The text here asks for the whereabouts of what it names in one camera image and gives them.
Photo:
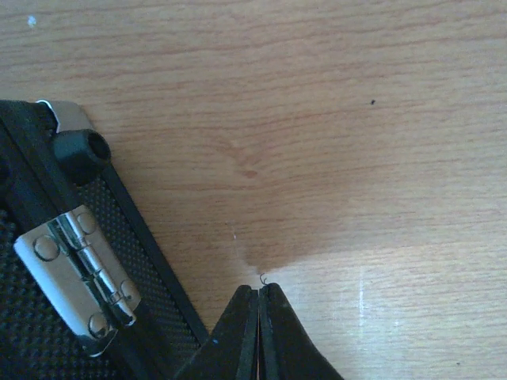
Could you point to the black poker set case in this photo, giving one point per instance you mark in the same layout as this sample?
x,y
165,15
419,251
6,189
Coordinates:
x,y
85,290

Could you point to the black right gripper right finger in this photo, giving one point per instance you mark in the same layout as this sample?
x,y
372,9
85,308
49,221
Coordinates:
x,y
285,349

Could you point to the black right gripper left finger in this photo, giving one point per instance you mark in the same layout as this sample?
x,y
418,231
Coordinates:
x,y
231,350

